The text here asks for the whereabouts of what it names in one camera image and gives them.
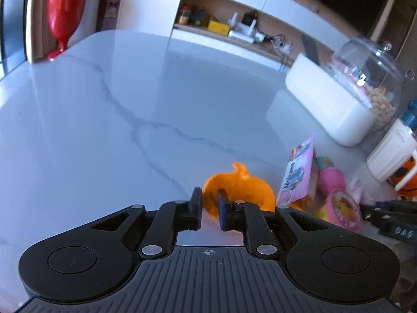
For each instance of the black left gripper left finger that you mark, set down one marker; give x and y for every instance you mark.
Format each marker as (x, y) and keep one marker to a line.
(164, 224)

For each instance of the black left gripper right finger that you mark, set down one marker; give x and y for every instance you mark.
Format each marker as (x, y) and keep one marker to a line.
(251, 221)

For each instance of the orange plastic pumpkin half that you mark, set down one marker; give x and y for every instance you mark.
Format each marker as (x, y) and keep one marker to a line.
(240, 185)

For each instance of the pink snack packet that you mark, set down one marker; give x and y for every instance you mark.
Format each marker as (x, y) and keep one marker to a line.
(299, 184)

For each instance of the pink round toy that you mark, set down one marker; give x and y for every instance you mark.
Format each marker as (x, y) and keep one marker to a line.
(329, 177)

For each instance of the blue bottle cap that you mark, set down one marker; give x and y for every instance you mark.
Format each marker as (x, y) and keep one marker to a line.
(409, 118)

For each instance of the white oval container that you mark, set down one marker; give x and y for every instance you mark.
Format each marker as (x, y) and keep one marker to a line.
(340, 114)

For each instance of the glass dome jar with nuts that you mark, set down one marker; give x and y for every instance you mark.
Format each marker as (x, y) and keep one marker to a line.
(370, 73)

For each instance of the black phone in container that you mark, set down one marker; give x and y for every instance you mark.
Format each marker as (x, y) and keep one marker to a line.
(310, 48)

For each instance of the white charger device on shelf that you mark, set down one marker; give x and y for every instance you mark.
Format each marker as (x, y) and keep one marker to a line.
(245, 30)

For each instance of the yellow box on shelf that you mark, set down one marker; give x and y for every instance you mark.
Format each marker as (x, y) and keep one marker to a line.
(218, 27)

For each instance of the small figurine on shelf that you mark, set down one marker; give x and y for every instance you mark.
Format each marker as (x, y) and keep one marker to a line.
(184, 14)

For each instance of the red vase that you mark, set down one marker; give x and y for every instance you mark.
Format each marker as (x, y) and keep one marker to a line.
(64, 17)

